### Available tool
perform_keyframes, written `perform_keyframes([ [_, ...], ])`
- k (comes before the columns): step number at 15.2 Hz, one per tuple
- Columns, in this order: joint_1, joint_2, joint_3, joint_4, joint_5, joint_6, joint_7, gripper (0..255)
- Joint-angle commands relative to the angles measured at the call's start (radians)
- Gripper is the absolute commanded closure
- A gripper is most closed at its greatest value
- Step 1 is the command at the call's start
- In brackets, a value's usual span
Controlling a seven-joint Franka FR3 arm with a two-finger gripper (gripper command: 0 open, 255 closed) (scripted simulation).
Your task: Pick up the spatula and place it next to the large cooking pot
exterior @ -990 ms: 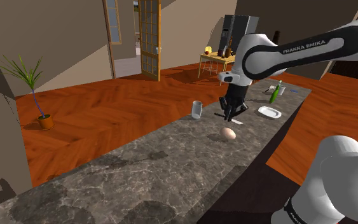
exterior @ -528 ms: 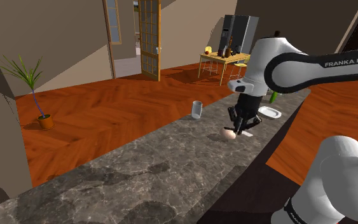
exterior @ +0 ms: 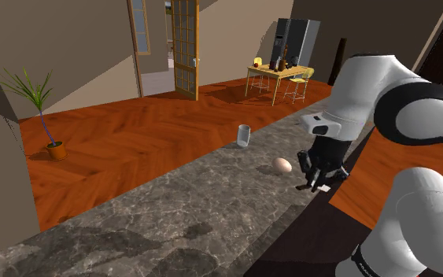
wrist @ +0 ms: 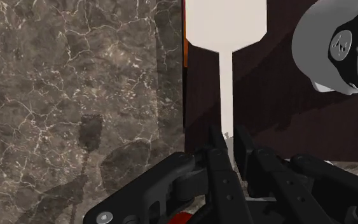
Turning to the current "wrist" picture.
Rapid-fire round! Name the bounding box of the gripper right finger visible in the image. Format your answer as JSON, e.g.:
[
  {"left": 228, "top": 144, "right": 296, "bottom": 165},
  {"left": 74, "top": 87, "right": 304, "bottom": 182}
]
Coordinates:
[{"left": 234, "top": 124, "right": 358, "bottom": 224}]

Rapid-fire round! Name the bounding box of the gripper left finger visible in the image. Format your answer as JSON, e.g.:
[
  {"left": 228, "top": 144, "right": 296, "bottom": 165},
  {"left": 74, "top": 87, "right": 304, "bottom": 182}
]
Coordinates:
[{"left": 82, "top": 124, "right": 254, "bottom": 224}]

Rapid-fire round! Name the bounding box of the dark maroon robot stand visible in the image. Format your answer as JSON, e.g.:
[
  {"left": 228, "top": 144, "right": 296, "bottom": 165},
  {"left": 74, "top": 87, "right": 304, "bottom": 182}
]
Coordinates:
[{"left": 183, "top": 0, "right": 358, "bottom": 164}]

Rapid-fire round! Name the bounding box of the white flat spatula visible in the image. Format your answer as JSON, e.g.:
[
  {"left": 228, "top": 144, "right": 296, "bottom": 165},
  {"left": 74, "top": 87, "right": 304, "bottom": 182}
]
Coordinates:
[{"left": 184, "top": 0, "right": 268, "bottom": 164}]

